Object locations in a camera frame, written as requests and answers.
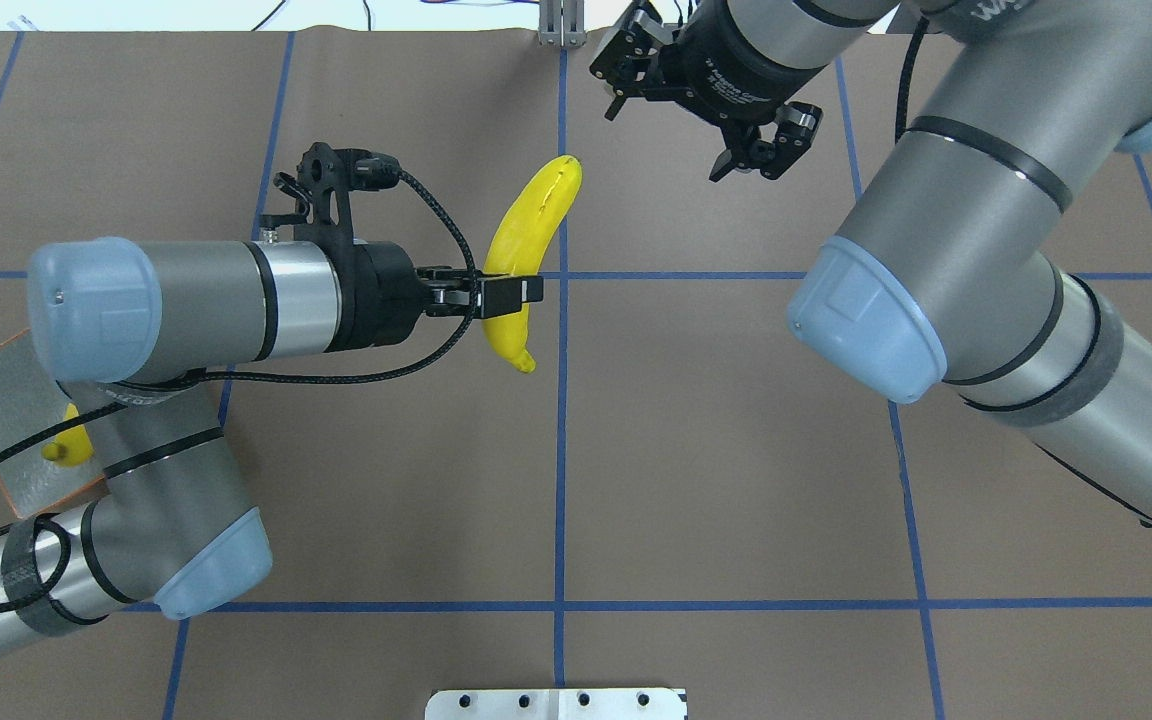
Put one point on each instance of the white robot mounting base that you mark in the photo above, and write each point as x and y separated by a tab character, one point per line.
559	703

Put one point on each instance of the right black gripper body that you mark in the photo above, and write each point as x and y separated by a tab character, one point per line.
733	68

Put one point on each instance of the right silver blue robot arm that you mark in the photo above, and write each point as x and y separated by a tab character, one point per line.
937	275

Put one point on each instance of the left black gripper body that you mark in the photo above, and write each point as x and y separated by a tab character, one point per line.
379	297

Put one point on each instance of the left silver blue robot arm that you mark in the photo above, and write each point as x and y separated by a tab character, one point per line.
131	333

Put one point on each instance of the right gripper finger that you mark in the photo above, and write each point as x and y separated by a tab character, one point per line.
795	127
629	61

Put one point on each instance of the aluminium frame post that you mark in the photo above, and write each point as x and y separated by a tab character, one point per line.
562	23

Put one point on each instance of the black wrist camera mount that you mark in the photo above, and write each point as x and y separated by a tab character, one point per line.
320	188

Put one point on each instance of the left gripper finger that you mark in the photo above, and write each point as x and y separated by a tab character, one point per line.
465	292

